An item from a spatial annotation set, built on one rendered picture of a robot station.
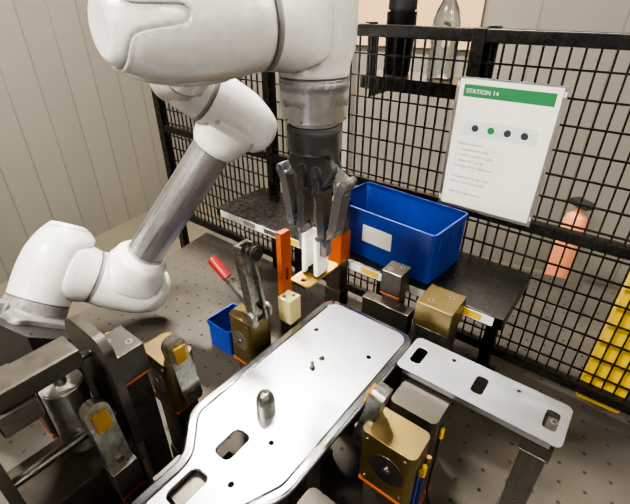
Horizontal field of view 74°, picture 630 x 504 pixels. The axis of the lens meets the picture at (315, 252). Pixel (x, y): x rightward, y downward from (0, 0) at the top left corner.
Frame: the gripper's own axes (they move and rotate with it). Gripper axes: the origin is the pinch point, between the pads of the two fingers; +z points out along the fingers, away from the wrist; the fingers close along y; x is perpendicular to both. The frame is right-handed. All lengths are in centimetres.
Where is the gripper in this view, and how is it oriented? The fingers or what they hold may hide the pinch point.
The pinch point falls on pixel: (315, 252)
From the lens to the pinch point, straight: 66.7
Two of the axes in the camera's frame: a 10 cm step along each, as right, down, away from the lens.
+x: 6.1, -4.1, 6.8
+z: 0.0, 8.6, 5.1
